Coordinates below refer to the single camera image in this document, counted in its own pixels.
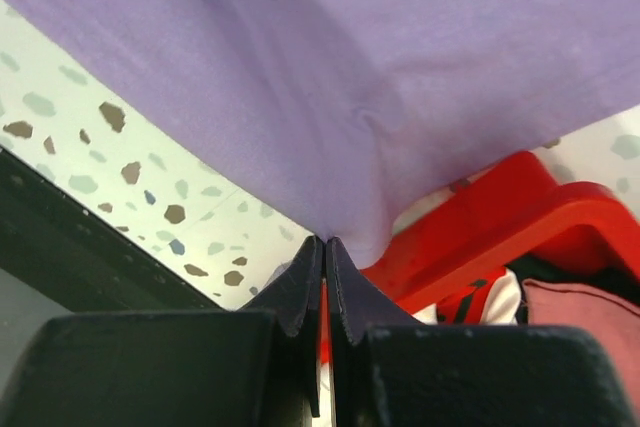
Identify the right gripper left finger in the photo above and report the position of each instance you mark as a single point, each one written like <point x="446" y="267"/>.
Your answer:
<point x="256" y="366"/>

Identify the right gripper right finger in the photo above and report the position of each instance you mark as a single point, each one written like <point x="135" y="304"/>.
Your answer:
<point x="389" y="369"/>

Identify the purple t shirt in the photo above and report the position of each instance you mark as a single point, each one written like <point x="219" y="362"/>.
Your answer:
<point x="342" y="113"/>

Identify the white red t shirt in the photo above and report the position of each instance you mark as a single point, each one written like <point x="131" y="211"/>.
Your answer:
<point x="492" y="300"/>

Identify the red plastic bin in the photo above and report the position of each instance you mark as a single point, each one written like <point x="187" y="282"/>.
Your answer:
<point x="515" y="209"/>

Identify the dark pink t shirt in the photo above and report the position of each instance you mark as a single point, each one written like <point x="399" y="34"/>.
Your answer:
<point x="612" y="320"/>

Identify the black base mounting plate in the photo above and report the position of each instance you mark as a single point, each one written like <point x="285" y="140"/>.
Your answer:
<point x="62" y="250"/>

